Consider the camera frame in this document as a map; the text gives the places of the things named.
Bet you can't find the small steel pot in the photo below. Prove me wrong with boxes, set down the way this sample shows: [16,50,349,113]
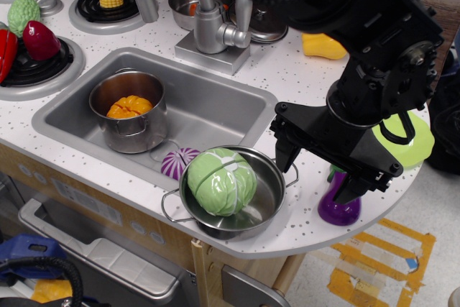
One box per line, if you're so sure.
[168,0,234,31]

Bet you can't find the green toy cabbage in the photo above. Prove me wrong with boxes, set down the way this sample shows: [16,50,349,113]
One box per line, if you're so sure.
[187,147,257,217]

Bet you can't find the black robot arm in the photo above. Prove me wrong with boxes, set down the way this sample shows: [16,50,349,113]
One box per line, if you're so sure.
[253,0,443,204]

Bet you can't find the yellow toy bell pepper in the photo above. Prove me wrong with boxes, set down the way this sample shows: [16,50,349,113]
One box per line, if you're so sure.
[301,33,347,60]

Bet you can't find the black cable hose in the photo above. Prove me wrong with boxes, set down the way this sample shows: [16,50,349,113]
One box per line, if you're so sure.
[0,256,84,307]

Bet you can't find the blue clamp tool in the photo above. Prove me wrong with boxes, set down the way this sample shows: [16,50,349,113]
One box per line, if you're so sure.
[1,234,66,282]

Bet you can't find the lime green plate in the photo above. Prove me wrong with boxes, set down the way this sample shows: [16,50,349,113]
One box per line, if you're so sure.
[372,111,435,169]

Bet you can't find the orange toy pumpkin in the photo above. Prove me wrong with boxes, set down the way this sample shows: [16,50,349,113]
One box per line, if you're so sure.
[106,95,153,119]

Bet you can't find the green bumpy toy vegetable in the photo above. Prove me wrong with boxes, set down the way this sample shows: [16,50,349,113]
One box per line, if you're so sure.
[7,0,41,37]

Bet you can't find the rear right stove burner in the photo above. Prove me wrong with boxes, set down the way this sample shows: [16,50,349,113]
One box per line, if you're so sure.
[68,0,144,35]

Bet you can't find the purple toy eggplant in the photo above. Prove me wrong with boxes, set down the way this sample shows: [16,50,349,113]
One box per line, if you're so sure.
[318,165,362,226]

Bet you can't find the grey toy sink basin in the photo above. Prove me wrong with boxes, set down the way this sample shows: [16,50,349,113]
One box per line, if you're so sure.
[32,47,277,190]

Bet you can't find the dark red toy pepper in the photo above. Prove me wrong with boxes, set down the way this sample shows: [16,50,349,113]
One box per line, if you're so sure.
[22,20,61,61]

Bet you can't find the red toy bell pepper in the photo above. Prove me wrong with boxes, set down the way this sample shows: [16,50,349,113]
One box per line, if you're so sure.
[0,29,19,82]

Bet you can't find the orange toy in small pot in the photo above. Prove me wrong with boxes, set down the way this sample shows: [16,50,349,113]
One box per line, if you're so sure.
[189,2,229,17]

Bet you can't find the steel pan with handles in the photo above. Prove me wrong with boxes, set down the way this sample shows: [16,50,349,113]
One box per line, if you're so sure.
[176,145,289,240]

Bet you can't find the steel pot lid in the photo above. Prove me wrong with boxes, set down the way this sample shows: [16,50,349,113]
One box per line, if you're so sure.
[247,2,288,43]

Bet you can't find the purple striped toy onion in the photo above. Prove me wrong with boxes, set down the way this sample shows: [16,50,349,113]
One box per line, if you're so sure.
[160,147,201,180]

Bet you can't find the tall steel pot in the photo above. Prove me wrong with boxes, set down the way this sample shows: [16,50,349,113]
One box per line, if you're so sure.
[89,69,168,154]

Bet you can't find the front left stove burner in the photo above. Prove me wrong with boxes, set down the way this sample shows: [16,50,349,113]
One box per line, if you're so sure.
[1,37,85,101]

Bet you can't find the grey stove knob lower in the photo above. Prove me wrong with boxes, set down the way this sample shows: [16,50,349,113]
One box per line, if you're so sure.
[37,0,64,17]

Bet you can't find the yellow cloth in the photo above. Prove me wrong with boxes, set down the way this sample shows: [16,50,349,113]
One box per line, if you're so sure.
[31,279,73,303]

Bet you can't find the silver toy faucet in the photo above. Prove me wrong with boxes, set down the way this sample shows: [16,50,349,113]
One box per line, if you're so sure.
[130,0,254,75]

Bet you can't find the grey toy oven door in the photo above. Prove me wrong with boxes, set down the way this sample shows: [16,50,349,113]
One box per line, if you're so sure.
[19,198,199,306]

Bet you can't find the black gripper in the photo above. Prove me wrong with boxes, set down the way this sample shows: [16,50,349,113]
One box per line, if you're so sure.
[270,102,403,205]

